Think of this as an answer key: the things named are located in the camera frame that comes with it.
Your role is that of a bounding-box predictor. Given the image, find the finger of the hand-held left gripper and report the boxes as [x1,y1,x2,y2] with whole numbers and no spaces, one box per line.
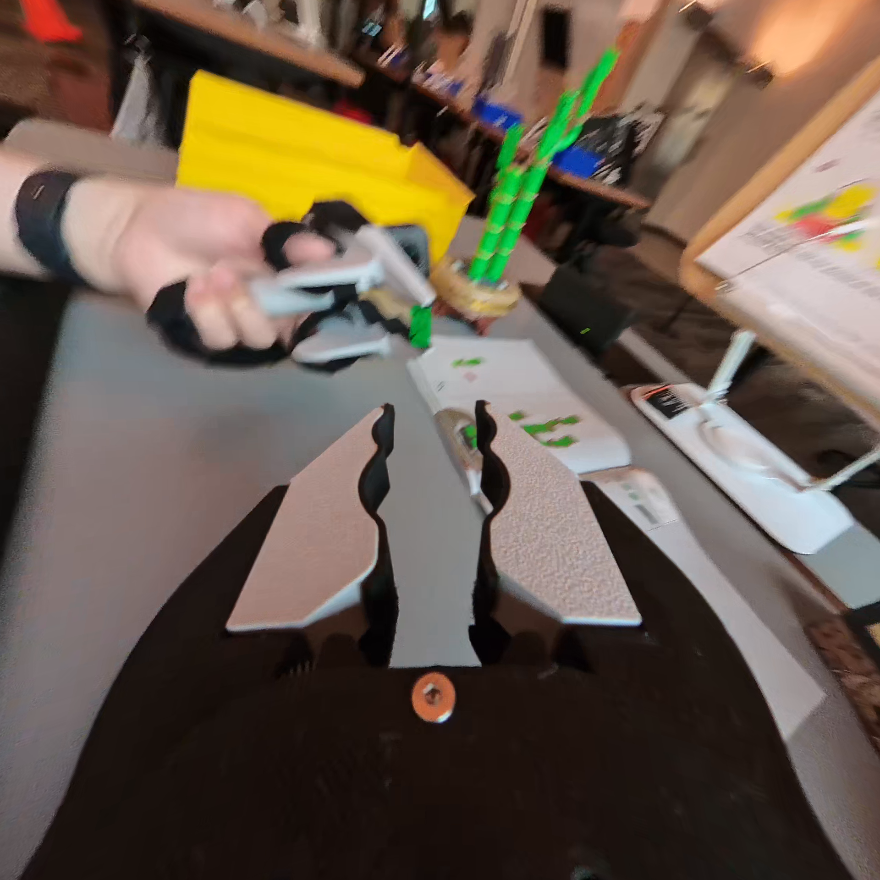
[249,225,439,319]
[291,320,394,367]

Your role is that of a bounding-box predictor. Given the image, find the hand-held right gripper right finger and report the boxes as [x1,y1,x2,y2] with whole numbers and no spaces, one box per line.
[469,401,644,662]

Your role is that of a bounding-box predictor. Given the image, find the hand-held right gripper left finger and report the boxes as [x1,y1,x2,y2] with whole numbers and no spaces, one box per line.
[225,404,400,666]

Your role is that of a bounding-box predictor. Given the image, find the green lego bamboo plant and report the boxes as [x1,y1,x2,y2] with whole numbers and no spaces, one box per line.
[429,47,621,319]

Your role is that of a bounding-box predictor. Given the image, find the person's left forearm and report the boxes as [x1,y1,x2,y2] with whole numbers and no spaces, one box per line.
[0,148,32,277]

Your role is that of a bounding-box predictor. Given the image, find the open lego instruction booklet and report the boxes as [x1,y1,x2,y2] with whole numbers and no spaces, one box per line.
[406,335,633,477]

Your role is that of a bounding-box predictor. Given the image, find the person's left hand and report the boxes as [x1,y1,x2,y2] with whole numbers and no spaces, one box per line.
[67,182,339,353]

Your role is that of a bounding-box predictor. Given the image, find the yellow plastic bin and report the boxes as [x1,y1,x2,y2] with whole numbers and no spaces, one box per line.
[175,69,477,268]

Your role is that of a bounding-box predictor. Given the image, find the small clear plastic bag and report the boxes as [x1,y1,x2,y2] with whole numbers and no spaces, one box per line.
[434,407,497,518]

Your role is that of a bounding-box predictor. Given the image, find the black wristband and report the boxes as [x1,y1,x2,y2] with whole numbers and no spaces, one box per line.
[15,170,85,284]

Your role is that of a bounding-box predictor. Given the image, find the white lamp base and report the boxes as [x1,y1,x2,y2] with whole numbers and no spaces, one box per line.
[629,329,880,555]

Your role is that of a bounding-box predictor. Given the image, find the black chair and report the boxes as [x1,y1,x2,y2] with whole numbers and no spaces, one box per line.
[535,263,642,360]

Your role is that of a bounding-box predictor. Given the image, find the blue storage bin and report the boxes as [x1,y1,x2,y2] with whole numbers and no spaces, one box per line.
[552,143,607,177]
[473,95,525,130]

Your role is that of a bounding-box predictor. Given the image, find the wooden background table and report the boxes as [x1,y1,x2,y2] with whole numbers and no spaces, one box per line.
[129,0,367,89]

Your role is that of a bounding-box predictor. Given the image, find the long wooden shelf table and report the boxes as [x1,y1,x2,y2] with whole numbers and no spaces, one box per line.
[371,48,653,210]

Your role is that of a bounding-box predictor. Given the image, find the orange cone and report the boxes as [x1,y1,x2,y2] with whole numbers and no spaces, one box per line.
[17,0,85,44]

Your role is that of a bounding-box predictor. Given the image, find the patterned rug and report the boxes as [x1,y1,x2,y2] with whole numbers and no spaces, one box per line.
[803,605,880,731]

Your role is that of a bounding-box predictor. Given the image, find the instruction sheet on wooden board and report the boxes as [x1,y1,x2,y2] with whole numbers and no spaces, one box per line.
[679,58,880,430]

